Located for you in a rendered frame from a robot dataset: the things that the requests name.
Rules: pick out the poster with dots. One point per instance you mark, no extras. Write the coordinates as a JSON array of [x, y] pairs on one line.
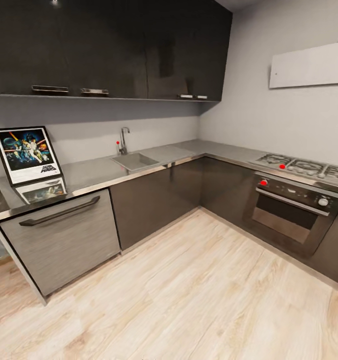
[[27, 155]]

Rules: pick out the burner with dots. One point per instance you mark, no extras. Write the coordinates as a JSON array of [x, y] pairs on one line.
[[307, 168]]

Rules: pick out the cabinet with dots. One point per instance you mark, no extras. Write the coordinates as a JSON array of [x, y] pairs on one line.
[[186, 49], [74, 49]]

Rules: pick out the drop in sink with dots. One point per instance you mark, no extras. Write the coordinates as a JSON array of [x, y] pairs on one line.
[[144, 159]]

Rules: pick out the dishwasher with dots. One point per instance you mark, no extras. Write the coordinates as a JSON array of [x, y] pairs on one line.
[[63, 240]]

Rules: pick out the oven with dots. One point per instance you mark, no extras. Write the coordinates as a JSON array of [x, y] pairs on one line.
[[296, 213]]

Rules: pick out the range hood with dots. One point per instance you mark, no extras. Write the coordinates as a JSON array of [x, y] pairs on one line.
[[311, 66]]

